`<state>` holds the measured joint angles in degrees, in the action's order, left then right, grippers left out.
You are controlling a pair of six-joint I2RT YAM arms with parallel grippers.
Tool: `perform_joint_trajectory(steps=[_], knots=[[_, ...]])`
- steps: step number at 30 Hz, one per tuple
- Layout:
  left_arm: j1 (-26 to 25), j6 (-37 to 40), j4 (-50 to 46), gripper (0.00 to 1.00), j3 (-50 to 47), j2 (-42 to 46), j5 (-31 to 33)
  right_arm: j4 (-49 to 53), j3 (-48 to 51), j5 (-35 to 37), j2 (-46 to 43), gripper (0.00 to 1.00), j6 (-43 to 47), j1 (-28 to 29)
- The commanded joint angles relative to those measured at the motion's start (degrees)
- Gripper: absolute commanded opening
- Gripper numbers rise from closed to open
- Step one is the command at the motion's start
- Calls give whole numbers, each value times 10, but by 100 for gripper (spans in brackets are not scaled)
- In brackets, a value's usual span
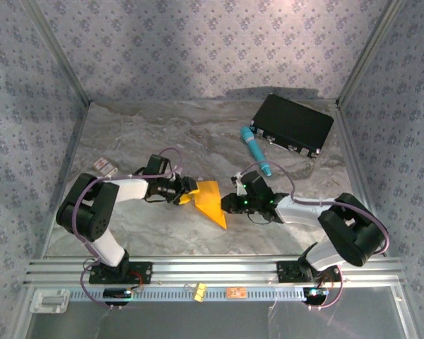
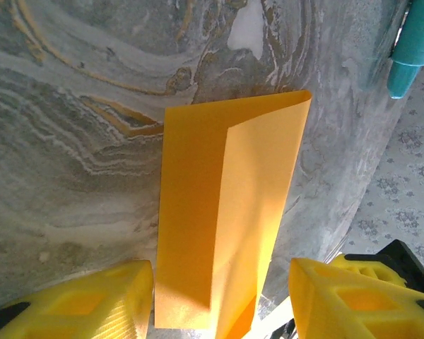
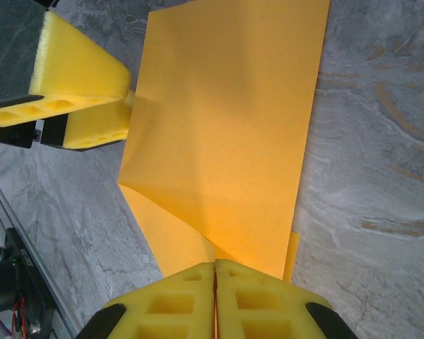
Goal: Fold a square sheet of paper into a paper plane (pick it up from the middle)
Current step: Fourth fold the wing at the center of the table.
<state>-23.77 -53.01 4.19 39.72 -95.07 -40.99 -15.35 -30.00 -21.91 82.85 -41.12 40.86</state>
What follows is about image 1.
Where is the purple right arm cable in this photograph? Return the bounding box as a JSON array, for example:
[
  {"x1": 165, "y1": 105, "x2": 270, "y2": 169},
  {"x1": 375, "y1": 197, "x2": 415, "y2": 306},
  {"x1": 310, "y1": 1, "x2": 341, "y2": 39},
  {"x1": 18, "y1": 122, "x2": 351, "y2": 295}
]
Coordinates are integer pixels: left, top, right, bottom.
[{"x1": 238, "y1": 160, "x2": 391, "y2": 311}]

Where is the left controller board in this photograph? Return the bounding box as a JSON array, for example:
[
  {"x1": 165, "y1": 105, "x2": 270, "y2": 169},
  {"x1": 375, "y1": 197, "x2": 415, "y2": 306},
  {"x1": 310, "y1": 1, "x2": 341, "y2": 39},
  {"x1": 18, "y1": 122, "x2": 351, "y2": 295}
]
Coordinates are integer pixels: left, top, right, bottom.
[{"x1": 103, "y1": 287, "x2": 134, "y2": 300}]

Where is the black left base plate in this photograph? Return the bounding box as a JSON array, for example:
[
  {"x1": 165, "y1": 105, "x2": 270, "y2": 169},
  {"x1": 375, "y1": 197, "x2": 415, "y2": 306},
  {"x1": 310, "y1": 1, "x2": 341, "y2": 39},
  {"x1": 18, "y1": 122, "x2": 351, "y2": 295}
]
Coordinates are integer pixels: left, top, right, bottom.
[{"x1": 89, "y1": 261, "x2": 153, "y2": 285}]

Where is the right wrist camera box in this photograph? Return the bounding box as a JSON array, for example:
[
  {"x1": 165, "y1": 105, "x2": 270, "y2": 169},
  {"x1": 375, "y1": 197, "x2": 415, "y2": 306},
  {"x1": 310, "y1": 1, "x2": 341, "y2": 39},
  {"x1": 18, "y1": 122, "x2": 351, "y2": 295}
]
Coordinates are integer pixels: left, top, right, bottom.
[{"x1": 231, "y1": 172, "x2": 247, "y2": 196}]

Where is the aluminium mounting rail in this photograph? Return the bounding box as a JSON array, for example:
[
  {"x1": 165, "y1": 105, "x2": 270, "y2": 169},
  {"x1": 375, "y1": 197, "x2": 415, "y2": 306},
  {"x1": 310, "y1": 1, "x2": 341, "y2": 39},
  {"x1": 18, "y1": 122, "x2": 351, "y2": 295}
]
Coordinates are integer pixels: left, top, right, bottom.
[{"x1": 24, "y1": 256, "x2": 406, "y2": 286}]

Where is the black hard case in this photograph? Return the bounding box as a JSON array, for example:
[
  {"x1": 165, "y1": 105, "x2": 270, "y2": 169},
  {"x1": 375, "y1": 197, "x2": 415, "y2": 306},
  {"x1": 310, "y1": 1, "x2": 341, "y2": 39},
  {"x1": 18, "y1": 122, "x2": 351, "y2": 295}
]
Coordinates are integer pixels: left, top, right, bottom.
[{"x1": 249, "y1": 93, "x2": 335, "y2": 159}]

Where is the yellow binder clip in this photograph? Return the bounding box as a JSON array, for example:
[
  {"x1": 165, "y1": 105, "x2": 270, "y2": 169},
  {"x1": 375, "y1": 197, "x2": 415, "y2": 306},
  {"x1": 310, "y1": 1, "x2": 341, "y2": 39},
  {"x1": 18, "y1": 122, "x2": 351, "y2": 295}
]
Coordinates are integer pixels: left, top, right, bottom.
[{"x1": 192, "y1": 282, "x2": 208, "y2": 303}]

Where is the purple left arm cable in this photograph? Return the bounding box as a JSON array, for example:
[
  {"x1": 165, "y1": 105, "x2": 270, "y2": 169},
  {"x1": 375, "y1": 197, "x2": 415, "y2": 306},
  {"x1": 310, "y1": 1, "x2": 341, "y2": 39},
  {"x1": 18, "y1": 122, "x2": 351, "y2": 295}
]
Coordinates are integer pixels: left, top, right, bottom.
[{"x1": 76, "y1": 147, "x2": 184, "y2": 311}]

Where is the teal marker pen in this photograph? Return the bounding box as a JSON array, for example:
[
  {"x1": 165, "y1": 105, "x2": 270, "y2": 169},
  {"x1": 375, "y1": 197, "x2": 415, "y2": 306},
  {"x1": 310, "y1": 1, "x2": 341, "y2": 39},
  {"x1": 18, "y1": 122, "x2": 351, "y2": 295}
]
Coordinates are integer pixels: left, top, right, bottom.
[{"x1": 240, "y1": 126, "x2": 272, "y2": 177}]

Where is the aluminium frame post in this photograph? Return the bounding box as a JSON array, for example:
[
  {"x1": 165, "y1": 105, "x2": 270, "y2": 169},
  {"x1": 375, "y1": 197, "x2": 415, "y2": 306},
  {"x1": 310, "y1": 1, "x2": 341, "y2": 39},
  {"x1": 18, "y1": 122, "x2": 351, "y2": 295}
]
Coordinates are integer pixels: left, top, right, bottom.
[
  {"x1": 20, "y1": 0, "x2": 92, "y2": 105},
  {"x1": 335, "y1": 0, "x2": 407, "y2": 107}
]

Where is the orange paper sheet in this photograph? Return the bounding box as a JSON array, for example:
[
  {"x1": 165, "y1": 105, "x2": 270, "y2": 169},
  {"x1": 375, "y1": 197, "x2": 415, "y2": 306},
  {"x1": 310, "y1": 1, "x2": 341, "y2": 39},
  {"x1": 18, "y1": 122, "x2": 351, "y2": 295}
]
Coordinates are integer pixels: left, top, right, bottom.
[{"x1": 192, "y1": 179, "x2": 229, "y2": 230}]

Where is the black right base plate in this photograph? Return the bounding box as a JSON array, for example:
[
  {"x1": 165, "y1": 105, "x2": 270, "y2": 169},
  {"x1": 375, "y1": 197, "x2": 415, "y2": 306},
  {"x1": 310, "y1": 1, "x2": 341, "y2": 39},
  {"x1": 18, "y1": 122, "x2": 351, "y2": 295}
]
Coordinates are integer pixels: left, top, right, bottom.
[{"x1": 277, "y1": 260, "x2": 342, "y2": 283}]

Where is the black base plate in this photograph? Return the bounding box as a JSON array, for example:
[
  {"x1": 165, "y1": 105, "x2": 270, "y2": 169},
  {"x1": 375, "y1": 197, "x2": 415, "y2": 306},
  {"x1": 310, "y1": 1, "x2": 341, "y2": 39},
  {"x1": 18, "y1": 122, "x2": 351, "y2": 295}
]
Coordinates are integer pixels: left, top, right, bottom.
[
  {"x1": 89, "y1": 261, "x2": 153, "y2": 285},
  {"x1": 277, "y1": 260, "x2": 342, "y2": 283}
]

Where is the aluminium table edge profile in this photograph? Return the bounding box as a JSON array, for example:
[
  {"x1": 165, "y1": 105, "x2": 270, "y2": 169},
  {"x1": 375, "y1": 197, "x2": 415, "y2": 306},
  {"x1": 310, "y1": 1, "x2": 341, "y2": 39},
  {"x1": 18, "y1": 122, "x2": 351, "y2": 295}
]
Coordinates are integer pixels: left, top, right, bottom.
[
  {"x1": 38, "y1": 101, "x2": 91, "y2": 259},
  {"x1": 334, "y1": 100, "x2": 389, "y2": 258}
]

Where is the grey slotted cable duct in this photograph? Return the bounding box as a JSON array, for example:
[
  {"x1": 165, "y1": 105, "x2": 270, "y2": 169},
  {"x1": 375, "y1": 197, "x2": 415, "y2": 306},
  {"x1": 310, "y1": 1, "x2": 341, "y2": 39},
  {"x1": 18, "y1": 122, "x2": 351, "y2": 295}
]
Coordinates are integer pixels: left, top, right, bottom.
[{"x1": 69, "y1": 285, "x2": 307, "y2": 303}]

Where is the right controller board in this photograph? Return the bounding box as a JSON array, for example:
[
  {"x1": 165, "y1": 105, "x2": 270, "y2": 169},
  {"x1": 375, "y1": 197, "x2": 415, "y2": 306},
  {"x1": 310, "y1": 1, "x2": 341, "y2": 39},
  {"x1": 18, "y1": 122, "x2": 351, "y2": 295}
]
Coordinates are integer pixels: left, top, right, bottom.
[{"x1": 302, "y1": 287, "x2": 329, "y2": 300}]

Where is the small red white box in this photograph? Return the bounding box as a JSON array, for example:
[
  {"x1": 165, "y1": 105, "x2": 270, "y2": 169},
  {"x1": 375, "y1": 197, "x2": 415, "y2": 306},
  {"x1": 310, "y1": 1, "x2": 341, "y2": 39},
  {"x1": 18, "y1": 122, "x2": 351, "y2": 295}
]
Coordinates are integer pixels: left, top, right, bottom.
[{"x1": 93, "y1": 157, "x2": 118, "y2": 177}]

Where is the controller board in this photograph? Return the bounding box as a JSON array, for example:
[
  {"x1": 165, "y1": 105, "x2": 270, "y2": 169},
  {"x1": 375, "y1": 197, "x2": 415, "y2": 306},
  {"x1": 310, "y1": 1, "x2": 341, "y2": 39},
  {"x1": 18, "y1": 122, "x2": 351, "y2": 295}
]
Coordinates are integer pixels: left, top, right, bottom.
[
  {"x1": 302, "y1": 287, "x2": 329, "y2": 300},
  {"x1": 103, "y1": 287, "x2": 134, "y2": 300}
]

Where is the grey metal bracket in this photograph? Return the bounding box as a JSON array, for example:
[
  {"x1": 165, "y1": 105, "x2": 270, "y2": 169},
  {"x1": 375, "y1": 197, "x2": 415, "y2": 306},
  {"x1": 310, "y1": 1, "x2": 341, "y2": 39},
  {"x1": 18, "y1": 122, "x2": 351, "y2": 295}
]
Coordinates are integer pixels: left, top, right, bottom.
[{"x1": 30, "y1": 288, "x2": 71, "y2": 314}]

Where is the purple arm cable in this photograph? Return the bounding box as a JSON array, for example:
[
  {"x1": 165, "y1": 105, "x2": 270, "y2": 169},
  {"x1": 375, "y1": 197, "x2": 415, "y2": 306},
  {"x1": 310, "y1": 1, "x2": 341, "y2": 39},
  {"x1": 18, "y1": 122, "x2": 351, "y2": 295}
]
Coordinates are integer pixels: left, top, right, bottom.
[
  {"x1": 76, "y1": 147, "x2": 184, "y2": 311},
  {"x1": 238, "y1": 160, "x2": 391, "y2": 311}
]

